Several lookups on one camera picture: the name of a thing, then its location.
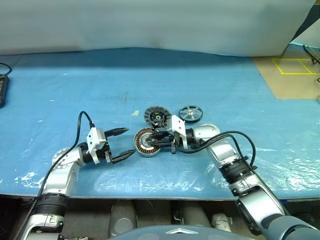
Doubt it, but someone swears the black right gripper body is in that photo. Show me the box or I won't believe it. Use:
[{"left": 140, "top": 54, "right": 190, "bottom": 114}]
[{"left": 170, "top": 131, "right": 185, "bottom": 155}]

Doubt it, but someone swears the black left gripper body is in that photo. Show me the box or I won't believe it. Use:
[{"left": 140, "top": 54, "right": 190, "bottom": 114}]
[{"left": 99, "top": 129, "right": 118, "bottom": 165}]

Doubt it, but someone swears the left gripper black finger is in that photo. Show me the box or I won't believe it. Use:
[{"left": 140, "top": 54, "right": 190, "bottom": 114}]
[
  {"left": 111, "top": 149, "right": 137, "bottom": 165},
  {"left": 104, "top": 127, "right": 130, "bottom": 138}
]

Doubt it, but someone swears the grey round motor housing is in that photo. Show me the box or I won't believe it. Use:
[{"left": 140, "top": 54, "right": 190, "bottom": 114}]
[{"left": 133, "top": 127, "right": 163, "bottom": 158}]

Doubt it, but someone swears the grey round motor lid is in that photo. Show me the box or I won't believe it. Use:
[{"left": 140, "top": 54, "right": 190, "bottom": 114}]
[{"left": 143, "top": 105, "right": 172, "bottom": 131}]

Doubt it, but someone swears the silver spoked rotor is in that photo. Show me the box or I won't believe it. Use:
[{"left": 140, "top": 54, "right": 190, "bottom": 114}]
[{"left": 178, "top": 104, "right": 204, "bottom": 124}]

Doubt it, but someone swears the grey rounded cylinder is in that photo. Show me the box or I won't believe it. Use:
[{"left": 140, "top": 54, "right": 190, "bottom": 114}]
[
  {"left": 109, "top": 199, "right": 138, "bottom": 237},
  {"left": 178, "top": 199, "right": 212, "bottom": 227}
]

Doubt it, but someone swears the blue table mat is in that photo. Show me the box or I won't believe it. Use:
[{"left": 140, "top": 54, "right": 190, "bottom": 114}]
[{"left": 0, "top": 47, "right": 320, "bottom": 202}]

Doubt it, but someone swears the grey-blue rounded cover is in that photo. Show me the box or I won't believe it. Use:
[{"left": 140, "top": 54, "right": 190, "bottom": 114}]
[{"left": 107, "top": 224, "right": 253, "bottom": 240}]

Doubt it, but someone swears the white backdrop sheet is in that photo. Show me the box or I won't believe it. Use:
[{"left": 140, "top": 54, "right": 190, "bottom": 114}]
[{"left": 0, "top": 0, "right": 316, "bottom": 57}]

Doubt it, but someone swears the black flat device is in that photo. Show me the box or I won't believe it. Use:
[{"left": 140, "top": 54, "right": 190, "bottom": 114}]
[{"left": 0, "top": 73, "right": 10, "bottom": 109}]

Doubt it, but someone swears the brown cardboard floor sheet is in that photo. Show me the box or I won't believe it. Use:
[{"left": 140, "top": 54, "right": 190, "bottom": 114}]
[{"left": 251, "top": 56, "right": 320, "bottom": 100}]

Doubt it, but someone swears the yellow floor tape marking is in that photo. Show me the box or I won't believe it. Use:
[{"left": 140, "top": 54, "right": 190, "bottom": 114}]
[{"left": 271, "top": 57, "right": 316, "bottom": 75}]

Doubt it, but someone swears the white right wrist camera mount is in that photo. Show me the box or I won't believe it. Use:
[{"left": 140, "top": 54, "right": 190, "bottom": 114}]
[{"left": 166, "top": 114, "right": 188, "bottom": 150}]

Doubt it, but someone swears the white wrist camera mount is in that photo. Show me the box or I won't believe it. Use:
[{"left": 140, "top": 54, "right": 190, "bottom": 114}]
[
  {"left": 85, "top": 126, "right": 108, "bottom": 165},
  {"left": 166, "top": 114, "right": 188, "bottom": 150}
]

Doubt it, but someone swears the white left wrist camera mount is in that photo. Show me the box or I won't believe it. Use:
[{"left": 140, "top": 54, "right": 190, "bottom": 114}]
[{"left": 85, "top": 126, "right": 108, "bottom": 165}]

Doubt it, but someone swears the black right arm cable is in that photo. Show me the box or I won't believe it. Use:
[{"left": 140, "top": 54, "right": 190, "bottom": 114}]
[{"left": 177, "top": 131, "right": 258, "bottom": 171}]

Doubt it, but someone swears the small white bracket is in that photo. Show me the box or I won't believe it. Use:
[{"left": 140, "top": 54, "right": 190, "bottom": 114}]
[{"left": 211, "top": 213, "right": 233, "bottom": 232}]

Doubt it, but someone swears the thin black device cable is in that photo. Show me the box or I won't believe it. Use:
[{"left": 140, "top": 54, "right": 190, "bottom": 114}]
[{"left": 0, "top": 62, "right": 13, "bottom": 76}]

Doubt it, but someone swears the black metal frame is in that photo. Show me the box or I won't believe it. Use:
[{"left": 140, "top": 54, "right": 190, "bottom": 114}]
[{"left": 303, "top": 44, "right": 320, "bottom": 66}]

